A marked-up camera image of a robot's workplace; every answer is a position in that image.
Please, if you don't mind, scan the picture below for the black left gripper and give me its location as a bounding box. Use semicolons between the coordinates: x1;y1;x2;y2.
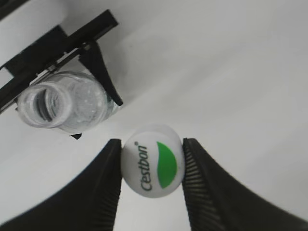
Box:
0;10;123;112

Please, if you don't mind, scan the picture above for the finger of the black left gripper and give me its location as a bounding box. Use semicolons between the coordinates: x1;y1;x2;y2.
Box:
70;133;82;140

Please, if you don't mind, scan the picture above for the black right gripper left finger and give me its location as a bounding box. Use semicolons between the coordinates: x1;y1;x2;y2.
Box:
0;139;122;231

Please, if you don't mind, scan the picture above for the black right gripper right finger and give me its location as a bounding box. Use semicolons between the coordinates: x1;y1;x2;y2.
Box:
182;138;308;231

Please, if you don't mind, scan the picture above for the clear Cestbon water bottle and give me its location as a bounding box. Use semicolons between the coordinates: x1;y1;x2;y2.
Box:
17;71;120;135

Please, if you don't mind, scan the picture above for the white green bottle cap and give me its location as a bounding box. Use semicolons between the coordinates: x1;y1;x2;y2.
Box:
121;124;185;198

